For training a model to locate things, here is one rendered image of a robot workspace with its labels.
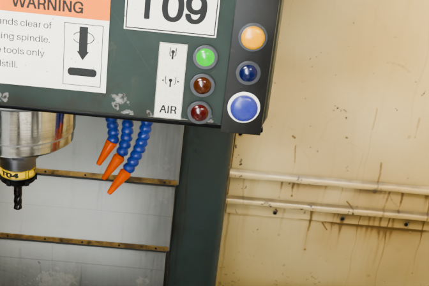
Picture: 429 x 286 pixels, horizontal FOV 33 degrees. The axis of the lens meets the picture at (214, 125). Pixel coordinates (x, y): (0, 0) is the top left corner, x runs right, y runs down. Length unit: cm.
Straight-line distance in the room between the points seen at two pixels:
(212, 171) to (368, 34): 57
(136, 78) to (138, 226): 84
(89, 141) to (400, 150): 88
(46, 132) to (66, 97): 19
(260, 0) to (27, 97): 28
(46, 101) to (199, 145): 78
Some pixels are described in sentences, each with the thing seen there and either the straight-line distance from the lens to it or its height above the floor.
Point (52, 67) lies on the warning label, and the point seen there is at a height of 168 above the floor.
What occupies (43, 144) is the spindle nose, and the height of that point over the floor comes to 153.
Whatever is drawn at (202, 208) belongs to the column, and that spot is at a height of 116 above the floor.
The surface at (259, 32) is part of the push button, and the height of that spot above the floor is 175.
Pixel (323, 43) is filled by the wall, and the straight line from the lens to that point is 188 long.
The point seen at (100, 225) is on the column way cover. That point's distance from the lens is 162.
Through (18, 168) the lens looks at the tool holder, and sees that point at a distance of 107.
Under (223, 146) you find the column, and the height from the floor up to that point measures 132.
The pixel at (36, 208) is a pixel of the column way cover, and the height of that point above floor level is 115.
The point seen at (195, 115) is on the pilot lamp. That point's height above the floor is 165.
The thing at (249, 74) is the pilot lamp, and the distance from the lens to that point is 79.
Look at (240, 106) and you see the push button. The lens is 80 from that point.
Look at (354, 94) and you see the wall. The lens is 193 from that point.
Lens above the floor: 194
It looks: 22 degrees down
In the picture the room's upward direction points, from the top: 7 degrees clockwise
